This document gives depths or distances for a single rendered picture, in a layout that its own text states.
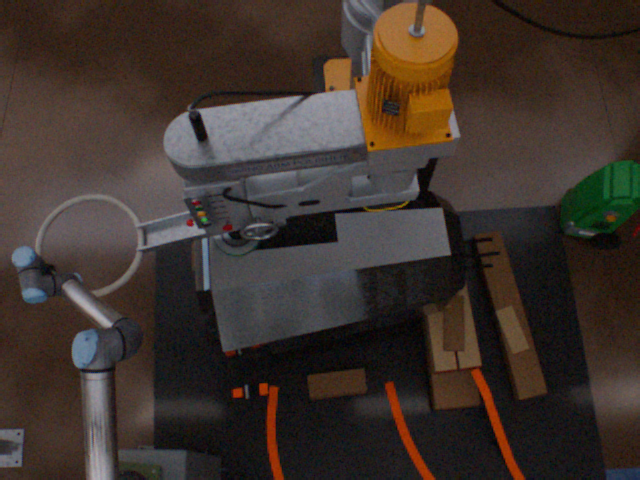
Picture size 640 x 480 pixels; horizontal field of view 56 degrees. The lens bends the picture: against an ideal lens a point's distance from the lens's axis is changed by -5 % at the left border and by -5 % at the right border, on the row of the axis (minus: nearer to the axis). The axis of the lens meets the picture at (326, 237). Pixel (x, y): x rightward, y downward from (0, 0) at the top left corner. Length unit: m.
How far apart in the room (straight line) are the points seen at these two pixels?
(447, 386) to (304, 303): 0.98
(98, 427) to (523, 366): 2.25
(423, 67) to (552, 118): 2.64
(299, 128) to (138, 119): 2.29
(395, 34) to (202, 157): 0.73
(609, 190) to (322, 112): 1.93
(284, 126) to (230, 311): 1.07
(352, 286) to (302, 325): 0.29
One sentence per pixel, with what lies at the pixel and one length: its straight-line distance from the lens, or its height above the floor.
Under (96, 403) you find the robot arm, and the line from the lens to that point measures 2.17.
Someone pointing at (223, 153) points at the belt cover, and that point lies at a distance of 2.07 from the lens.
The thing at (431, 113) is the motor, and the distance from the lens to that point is 1.84.
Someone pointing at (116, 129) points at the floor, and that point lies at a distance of 4.27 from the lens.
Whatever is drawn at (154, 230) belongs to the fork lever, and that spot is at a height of 0.89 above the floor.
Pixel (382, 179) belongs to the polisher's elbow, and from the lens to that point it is 2.38.
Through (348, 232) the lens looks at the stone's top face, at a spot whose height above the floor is 0.81.
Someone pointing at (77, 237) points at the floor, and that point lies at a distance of 4.01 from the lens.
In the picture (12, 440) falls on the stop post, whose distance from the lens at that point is 3.88.
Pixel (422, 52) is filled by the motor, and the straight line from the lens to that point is 1.76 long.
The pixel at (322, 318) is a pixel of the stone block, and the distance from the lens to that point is 2.90.
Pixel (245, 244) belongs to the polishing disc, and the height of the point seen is 0.83.
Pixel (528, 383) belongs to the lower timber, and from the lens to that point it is 3.55.
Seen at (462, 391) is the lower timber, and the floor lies 0.12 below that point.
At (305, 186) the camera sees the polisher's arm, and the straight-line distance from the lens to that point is 2.31.
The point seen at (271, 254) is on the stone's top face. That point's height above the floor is 0.81.
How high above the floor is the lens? 3.47
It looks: 69 degrees down
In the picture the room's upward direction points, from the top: 1 degrees counter-clockwise
